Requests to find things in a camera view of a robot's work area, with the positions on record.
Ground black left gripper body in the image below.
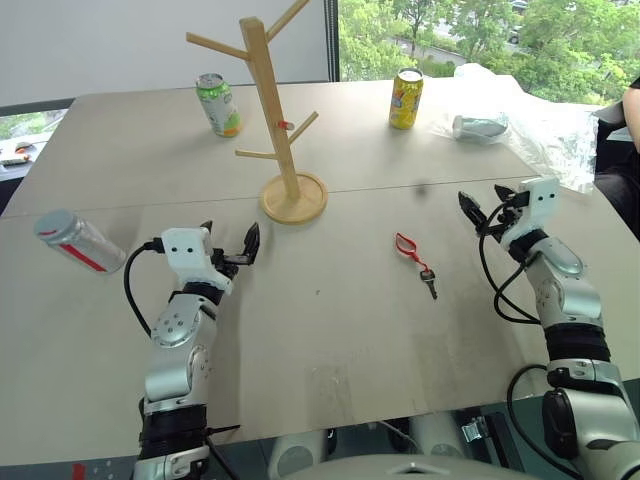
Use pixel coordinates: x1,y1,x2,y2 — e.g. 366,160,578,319
207,246,246,281

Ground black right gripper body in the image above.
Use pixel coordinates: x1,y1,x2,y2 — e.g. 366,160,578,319
483,193,531,239

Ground pale blue-grey can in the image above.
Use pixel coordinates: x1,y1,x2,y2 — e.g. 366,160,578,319
451,111,510,146

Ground clear plastic bag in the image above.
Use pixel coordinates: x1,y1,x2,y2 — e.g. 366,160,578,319
428,61,600,194

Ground wooden tree-shaped hanger stand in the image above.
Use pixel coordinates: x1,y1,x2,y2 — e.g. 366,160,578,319
185,0,330,225

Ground person in dark clothes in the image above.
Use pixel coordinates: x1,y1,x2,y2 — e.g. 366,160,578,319
591,74,640,242

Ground green drink can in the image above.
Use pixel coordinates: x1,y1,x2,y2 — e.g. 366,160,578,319
194,72,243,139

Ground yellow drink can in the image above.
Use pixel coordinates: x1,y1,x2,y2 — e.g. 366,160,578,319
388,67,425,131

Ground silver can with red stripe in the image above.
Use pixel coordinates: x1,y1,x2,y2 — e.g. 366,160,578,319
32,209,128,276

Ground small items on windowsill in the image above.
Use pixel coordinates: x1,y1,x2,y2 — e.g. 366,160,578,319
0,141,37,169

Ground metal table clamp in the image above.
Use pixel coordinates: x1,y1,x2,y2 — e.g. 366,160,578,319
461,418,489,444

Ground white rounded robot leg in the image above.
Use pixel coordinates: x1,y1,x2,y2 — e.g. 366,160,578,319
408,411,470,457

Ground grey robot torso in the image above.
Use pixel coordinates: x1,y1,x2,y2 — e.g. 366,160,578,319
283,451,554,480

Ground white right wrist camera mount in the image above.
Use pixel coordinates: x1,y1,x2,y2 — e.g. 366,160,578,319
499,176,562,251

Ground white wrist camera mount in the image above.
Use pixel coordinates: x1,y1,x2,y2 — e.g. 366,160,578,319
159,227,234,296
499,176,562,251

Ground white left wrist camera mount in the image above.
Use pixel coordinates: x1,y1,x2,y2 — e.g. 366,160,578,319
159,227,234,296

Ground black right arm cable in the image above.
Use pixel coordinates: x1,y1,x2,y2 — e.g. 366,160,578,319
478,203,544,327

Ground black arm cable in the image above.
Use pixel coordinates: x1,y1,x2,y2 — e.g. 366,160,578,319
123,240,164,337
478,203,544,327

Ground key with red strap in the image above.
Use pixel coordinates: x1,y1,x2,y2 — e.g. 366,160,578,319
394,231,440,302

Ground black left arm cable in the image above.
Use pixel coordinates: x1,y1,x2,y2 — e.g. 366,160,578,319
123,240,164,337

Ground black cable at right shoulder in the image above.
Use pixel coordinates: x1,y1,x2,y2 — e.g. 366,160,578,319
506,363,587,480

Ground black window frame post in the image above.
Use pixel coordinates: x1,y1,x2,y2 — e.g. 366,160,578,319
324,0,342,84

